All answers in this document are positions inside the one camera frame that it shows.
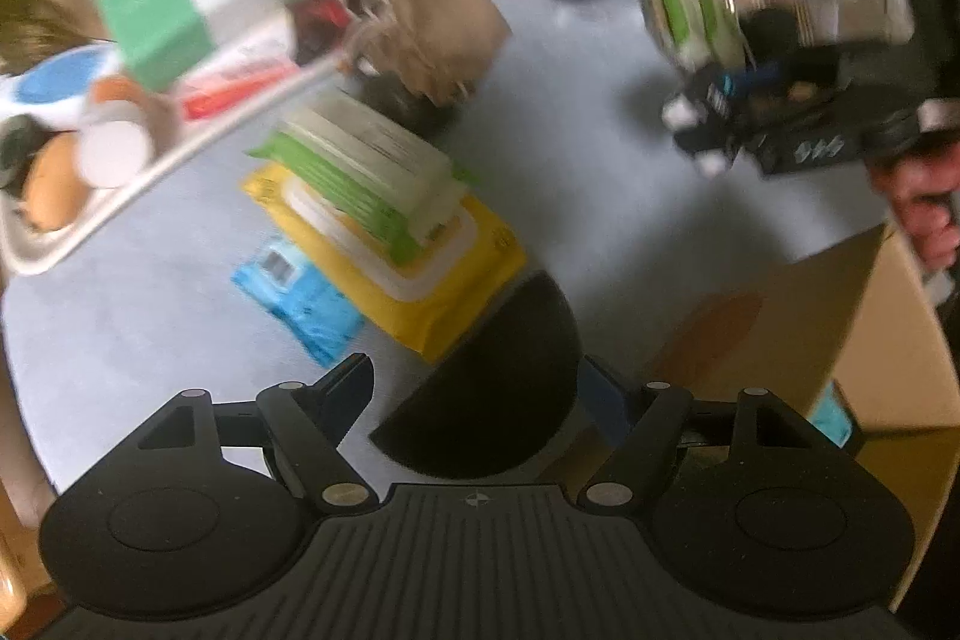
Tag blue packet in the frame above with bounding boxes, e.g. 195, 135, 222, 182
808, 381, 857, 447

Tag black semicircular felt pad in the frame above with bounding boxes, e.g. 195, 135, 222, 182
367, 270, 584, 480

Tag small blue wipes pack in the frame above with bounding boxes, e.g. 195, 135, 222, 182
229, 239, 367, 369

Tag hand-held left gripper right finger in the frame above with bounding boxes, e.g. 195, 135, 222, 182
580, 355, 815, 513

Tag cardboard box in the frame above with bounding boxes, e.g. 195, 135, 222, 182
559, 222, 960, 611

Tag green and white wipes packet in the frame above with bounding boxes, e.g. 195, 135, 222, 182
654, 0, 745, 65

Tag brown egg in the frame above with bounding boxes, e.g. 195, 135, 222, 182
21, 131, 89, 233

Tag person's right hand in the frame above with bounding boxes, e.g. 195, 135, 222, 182
868, 147, 960, 274

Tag red and white flat box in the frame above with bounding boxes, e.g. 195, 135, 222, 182
178, 19, 302, 121

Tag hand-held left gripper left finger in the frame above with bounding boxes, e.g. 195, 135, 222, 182
142, 353, 374, 516

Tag white capped orange jar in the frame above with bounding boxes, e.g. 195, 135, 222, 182
77, 76, 185, 189

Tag yellow wet wipes pack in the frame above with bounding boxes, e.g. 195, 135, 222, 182
241, 164, 527, 363

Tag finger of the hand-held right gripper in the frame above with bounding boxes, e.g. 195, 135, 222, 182
672, 124, 760, 178
663, 66, 785, 133

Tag green wet wipes pack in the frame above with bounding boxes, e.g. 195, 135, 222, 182
247, 91, 481, 262

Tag white plastic tray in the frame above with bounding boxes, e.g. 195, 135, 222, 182
0, 44, 357, 278

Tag brown paper bag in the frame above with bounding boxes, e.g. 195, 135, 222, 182
381, 0, 515, 107

